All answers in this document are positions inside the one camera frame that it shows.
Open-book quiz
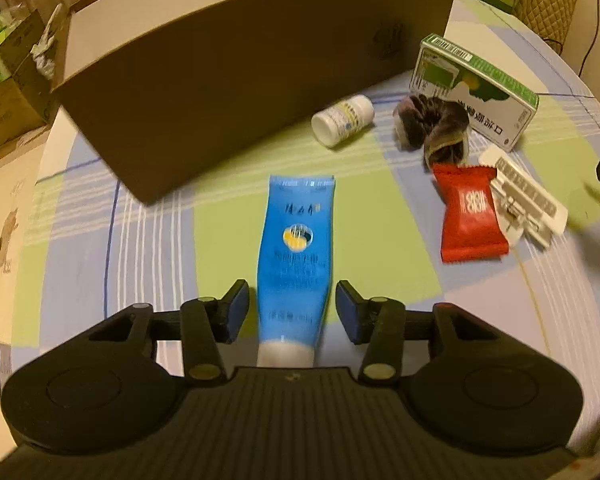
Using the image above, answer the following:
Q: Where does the checked tablecloth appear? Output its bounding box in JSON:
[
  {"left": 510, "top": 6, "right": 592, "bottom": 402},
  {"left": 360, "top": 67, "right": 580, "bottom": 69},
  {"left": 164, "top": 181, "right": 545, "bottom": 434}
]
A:
[{"left": 12, "top": 0, "right": 600, "bottom": 452}]

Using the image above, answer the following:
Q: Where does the blue cream tube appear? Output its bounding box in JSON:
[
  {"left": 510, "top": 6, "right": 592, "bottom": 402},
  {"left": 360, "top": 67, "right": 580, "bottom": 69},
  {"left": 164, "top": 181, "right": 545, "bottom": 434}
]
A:
[{"left": 257, "top": 176, "right": 335, "bottom": 368}]

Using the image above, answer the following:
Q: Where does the white pill bottle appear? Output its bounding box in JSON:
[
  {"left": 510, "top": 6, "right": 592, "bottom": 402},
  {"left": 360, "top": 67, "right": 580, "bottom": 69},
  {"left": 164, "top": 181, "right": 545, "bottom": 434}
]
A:
[{"left": 311, "top": 94, "right": 375, "bottom": 148}]

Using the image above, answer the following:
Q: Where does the brown cardboard tissue box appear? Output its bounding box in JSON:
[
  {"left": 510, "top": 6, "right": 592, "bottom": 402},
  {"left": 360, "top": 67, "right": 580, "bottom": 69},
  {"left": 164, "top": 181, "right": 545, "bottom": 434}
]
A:
[{"left": 0, "top": 6, "right": 55, "bottom": 145}]

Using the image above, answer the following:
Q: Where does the red snack packet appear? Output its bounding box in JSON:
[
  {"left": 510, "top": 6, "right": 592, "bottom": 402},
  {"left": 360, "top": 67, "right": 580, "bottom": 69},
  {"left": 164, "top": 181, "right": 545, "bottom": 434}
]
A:
[{"left": 432, "top": 164, "right": 509, "bottom": 263}]

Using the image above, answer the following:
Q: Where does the white plastic holder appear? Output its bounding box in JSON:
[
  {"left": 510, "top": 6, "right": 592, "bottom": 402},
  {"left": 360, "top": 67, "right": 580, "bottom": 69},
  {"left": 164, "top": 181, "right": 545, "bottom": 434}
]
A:
[{"left": 479, "top": 145, "right": 568, "bottom": 249}]

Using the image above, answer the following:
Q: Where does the brown open cardboard box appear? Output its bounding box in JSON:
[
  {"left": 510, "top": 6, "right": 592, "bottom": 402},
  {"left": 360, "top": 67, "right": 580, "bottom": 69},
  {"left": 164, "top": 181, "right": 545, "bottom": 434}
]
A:
[{"left": 52, "top": 0, "right": 453, "bottom": 205}]

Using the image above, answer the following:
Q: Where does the green white medicine box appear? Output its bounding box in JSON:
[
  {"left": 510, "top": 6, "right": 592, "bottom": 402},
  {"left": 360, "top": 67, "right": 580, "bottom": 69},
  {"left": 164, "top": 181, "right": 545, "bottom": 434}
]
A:
[{"left": 411, "top": 34, "right": 540, "bottom": 152}]

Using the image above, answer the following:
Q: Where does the dark scrunchie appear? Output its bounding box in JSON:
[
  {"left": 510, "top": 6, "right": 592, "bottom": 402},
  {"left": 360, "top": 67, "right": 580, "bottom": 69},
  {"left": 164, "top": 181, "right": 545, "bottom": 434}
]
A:
[{"left": 392, "top": 94, "right": 470, "bottom": 170}]

